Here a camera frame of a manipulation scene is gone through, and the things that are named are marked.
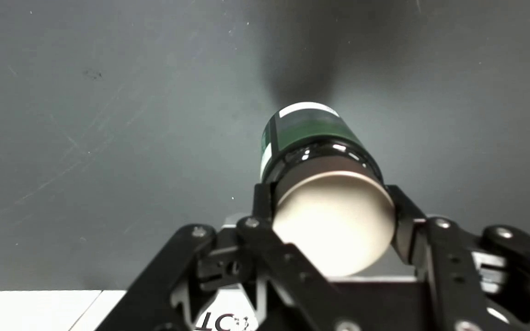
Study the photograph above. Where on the dark bottle with white cap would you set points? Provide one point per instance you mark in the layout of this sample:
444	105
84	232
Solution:
329	184

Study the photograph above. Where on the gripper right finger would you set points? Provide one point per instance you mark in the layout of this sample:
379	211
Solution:
453	266

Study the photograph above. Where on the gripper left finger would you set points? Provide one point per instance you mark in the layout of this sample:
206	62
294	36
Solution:
246	257

